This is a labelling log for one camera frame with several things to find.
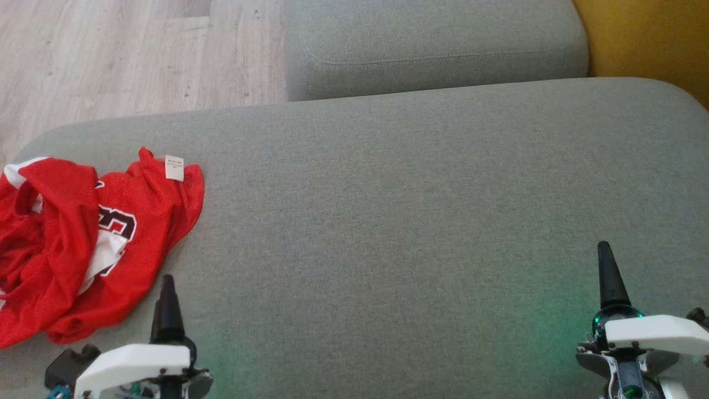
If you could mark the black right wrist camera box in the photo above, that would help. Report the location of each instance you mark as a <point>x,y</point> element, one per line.
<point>698,318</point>

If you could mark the red basketball jersey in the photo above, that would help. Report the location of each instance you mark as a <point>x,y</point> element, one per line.
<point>160,221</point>

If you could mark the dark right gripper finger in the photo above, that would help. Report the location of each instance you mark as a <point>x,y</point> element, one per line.
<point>612,282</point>

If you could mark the long yellow sofa back cushion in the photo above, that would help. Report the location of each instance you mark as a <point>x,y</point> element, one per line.
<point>653,39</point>

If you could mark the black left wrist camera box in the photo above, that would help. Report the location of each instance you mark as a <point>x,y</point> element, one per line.
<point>66,366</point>

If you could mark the grey sofa seat cushion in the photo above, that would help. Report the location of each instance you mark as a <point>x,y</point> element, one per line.
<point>432,39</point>

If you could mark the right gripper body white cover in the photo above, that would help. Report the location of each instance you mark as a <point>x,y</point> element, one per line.
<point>653,332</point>

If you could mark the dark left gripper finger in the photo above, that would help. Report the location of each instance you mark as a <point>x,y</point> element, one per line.
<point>170,316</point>
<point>155,324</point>

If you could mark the large grey sofa ottoman cushion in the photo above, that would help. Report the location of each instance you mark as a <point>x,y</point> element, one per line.
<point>388,221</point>

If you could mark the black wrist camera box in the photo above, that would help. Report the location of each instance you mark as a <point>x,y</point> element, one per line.
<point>66,366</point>
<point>698,318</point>

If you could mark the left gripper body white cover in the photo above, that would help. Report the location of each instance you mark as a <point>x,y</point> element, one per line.
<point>138,360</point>

